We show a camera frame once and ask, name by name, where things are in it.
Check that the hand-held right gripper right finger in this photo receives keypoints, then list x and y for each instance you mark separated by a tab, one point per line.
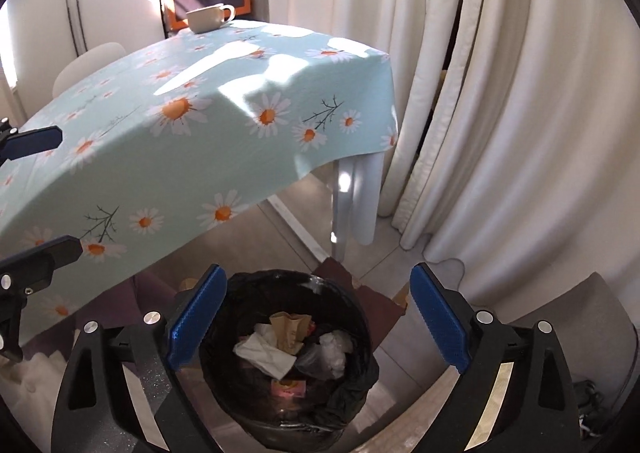
440	318

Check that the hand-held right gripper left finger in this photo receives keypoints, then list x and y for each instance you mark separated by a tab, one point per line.
197	318

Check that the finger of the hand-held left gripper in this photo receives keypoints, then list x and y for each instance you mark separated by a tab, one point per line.
35	140
35	263

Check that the white tissue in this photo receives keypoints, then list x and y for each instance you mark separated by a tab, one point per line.
265	355

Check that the crushed brown paper cup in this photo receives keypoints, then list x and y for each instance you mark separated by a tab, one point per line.
290	330

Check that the trash bin with black bag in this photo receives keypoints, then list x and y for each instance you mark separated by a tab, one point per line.
345	313

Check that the clear plastic bag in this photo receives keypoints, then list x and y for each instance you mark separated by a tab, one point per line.
332	345

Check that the pink tissue packet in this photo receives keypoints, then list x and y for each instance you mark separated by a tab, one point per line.
289	388

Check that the white chair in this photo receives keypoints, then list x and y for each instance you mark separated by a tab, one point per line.
85	65

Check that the white table leg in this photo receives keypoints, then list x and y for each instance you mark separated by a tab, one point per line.
360	203

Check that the grey upholstered seat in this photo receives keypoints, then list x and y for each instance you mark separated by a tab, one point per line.
590	313

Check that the daisy print blue tablecloth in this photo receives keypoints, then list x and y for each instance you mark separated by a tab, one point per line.
200	148

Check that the white mug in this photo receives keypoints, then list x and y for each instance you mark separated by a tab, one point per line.
205	19

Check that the cream curtain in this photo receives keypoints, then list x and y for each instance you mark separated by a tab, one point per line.
525	108

